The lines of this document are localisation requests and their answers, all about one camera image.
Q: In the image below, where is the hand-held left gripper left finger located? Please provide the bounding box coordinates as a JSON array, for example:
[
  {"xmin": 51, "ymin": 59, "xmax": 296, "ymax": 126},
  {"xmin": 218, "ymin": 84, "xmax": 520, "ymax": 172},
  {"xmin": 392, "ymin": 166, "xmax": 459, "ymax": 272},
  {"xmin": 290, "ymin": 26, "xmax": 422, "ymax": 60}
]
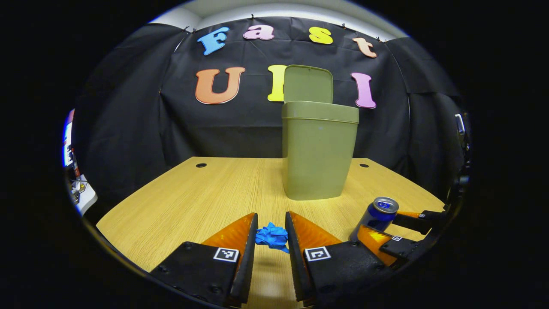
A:
[{"xmin": 149, "ymin": 212, "xmax": 259, "ymax": 308}]

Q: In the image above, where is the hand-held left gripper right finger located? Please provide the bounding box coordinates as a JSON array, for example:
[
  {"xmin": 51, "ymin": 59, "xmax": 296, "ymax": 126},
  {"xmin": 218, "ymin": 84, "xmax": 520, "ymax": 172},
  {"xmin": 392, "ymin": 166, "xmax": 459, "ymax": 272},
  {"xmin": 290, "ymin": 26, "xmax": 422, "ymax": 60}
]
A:
[{"xmin": 285, "ymin": 210, "xmax": 393, "ymax": 307}]

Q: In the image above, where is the blue pop can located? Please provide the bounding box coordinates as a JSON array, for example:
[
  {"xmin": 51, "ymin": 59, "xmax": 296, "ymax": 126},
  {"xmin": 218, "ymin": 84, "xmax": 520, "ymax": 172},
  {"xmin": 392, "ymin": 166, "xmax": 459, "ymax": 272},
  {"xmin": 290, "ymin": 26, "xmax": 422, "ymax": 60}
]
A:
[{"xmin": 348, "ymin": 197, "xmax": 400, "ymax": 242}]

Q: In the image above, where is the blue paper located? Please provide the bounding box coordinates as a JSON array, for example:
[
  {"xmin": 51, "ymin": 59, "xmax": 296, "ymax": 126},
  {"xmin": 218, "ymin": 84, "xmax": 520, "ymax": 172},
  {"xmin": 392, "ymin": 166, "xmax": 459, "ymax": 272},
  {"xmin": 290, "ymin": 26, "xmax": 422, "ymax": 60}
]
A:
[{"xmin": 255, "ymin": 222, "xmax": 290, "ymax": 254}]

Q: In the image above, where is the green desktop garbage bin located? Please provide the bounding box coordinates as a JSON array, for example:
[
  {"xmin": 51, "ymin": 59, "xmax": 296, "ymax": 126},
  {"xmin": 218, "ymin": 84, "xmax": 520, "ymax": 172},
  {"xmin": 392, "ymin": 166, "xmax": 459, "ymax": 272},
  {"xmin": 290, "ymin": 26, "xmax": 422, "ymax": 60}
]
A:
[{"xmin": 281, "ymin": 64, "xmax": 360, "ymax": 201}]

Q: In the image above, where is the dark metal stand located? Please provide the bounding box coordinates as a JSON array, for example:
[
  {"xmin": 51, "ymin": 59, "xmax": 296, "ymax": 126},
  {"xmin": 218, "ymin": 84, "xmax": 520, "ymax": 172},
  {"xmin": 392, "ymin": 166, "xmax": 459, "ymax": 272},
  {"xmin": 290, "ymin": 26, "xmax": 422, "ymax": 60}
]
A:
[{"xmin": 455, "ymin": 113, "xmax": 472, "ymax": 172}]

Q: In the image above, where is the black backdrop cloth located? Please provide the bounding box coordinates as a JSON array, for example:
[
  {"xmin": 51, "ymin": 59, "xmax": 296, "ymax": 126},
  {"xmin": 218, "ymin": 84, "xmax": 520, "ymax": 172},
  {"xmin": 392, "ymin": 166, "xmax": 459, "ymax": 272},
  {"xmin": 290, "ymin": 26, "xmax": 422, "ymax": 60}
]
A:
[{"xmin": 71, "ymin": 16, "xmax": 470, "ymax": 219}]

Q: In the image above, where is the white side table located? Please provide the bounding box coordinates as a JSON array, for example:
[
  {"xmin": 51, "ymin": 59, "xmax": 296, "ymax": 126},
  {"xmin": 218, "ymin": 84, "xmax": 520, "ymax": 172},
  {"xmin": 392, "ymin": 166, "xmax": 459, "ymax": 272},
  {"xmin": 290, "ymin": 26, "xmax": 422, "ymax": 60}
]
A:
[{"xmin": 71, "ymin": 174, "xmax": 98, "ymax": 216}]

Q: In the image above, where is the computer monitor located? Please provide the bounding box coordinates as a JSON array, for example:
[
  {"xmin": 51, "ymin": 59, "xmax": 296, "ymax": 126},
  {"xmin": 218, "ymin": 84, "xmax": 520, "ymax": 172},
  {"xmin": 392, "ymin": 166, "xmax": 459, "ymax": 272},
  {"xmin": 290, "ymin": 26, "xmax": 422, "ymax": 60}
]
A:
[{"xmin": 63, "ymin": 109, "xmax": 78, "ymax": 168}]

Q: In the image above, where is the row of small cloth clips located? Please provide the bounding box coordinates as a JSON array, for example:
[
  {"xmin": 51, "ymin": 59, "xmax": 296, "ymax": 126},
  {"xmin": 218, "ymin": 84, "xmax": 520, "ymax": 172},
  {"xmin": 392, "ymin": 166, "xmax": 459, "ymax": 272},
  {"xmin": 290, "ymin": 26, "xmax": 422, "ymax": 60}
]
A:
[{"xmin": 182, "ymin": 14, "xmax": 386, "ymax": 43}]

